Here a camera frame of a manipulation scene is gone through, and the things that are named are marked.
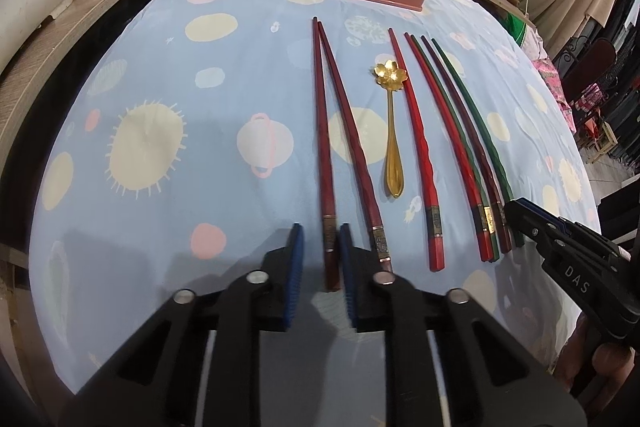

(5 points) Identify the green cloth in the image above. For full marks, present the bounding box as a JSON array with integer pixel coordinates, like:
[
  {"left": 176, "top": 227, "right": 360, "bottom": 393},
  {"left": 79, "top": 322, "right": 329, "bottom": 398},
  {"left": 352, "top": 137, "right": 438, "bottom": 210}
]
[{"left": 502, "top": 9, "right": 534, "bottom": 48}]

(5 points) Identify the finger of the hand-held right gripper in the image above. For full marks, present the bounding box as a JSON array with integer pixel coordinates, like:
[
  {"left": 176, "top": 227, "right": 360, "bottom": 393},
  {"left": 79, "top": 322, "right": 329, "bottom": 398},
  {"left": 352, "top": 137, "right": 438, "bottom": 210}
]
[
  {"left": 505, "top": 198, "right": 566, "bottom": 258},
  {"left": 550, "top": 217, "right": 626, "bottom": 260}
]

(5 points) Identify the green chopstick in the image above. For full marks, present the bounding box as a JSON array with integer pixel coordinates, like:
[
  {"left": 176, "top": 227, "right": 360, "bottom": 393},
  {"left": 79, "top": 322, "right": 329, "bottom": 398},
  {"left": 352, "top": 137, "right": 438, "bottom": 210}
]
[
  {"left": 411, "top": 35, "right": 500, "bottom": 263},
  {"left": 431, "top": 38, "right": 525, "bottom": 248}
]

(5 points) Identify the maroon chopstick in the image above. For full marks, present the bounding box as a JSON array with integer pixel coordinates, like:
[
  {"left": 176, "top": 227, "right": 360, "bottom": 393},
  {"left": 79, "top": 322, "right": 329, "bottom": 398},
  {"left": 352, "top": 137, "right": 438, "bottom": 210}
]
[{"left": 421, "top": 36, "right": 513, "bottom": 254}]

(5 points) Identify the gold flower-shaped spoon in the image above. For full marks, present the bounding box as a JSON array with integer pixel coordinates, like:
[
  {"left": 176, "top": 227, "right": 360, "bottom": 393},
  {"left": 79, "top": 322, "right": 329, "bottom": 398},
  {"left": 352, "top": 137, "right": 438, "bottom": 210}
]
[{"left": 371, "top": 61, "right": 408, "bottom": 198}]

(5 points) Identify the pink pineapple print cloth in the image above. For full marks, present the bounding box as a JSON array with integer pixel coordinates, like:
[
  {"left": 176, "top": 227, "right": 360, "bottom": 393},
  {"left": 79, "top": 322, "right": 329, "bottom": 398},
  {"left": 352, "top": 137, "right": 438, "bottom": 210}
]
[{"left": 522, "top": 32, "right": 577, "bottom": 128}]

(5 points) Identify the light blue printed tablecloth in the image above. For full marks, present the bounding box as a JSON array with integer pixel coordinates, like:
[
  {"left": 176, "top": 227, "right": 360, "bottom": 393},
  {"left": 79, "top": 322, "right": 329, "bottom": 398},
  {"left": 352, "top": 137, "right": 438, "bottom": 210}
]
[{"left": 27, "top": 0, "right": 601, "bottom": 398}]

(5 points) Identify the red chopstick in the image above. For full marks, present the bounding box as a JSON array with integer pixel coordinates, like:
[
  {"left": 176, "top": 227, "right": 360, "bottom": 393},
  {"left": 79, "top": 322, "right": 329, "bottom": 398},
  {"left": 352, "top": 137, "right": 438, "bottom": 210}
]
[
  {"left": 405, "top": 34, "right": 494, "bottom": 263},
  {"left": 388, "top": 28, "right": 446, "bottom": 271}
]

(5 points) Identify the dark brown chopstick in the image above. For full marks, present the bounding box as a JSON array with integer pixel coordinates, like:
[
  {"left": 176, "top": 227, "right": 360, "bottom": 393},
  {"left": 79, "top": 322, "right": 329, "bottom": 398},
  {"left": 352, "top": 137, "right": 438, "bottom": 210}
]
[
  {"left": 312, "top": 17, "right": 342, "bottom": 293},
  {"left": 317, "top": 22, "right": 395, "bottom": 277}
]

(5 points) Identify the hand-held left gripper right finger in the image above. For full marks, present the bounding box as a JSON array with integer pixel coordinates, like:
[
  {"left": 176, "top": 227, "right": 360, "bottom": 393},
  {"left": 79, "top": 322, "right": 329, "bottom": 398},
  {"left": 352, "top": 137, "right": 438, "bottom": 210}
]
[{"left": 337, "top": 223, "right": 586, "bottom": 427}]

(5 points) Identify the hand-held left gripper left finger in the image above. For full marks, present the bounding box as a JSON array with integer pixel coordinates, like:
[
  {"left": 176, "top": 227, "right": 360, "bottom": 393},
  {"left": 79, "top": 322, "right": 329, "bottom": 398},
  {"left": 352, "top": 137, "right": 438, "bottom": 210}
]
[{"left": 65, "top": 223, "right": 306, "bottom": 427}]

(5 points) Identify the dark chair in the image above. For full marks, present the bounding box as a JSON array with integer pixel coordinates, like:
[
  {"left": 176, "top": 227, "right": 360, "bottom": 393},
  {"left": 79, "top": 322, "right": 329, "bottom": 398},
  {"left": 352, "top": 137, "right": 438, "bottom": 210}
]
[{"left": 562, "top": 41, "right": 619, "bottom": 94}]

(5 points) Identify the person's right hand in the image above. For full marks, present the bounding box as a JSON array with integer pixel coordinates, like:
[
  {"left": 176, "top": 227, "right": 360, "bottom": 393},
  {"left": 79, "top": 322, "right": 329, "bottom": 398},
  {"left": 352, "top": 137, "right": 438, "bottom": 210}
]
[{"left": 550, "top": 314, "right": 636, "bottom": 400}]

